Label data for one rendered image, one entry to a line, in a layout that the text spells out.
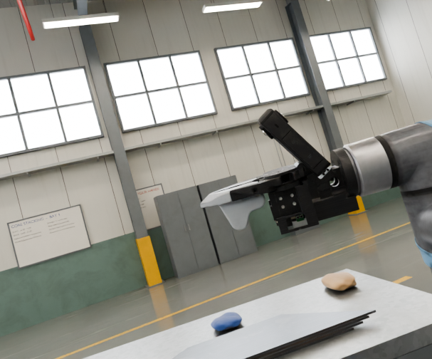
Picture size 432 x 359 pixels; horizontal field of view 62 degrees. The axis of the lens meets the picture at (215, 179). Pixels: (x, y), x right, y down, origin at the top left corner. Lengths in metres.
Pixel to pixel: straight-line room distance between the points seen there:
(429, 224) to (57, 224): 8.59
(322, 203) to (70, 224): 8.45
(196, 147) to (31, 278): 4.84
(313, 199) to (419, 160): 0.14
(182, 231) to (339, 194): 7.95
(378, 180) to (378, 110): 12.16
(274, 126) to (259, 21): 11.07
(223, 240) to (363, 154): 8.23
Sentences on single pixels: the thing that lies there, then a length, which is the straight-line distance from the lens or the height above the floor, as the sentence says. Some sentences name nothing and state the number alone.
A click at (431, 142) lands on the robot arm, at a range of 0.53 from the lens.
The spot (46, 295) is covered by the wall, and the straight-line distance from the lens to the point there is 9.00.
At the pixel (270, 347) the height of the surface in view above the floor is 1.07.
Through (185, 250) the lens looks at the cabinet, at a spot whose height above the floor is 0.57.
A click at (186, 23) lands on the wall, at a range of 10.69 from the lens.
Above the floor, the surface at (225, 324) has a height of 1.07.
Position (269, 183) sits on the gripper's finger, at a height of 1.45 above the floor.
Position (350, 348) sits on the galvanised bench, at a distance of 0.93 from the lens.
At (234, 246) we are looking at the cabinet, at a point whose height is 0.28.
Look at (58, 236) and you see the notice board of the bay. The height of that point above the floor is 1.69.
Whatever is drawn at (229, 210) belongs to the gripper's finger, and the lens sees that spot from 0.50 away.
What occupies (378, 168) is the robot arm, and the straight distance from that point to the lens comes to 0.50.
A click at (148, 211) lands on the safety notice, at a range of 8.90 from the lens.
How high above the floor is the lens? 1.45
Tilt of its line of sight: 3 degrees up
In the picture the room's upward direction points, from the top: 16 degrees counter-clockwise
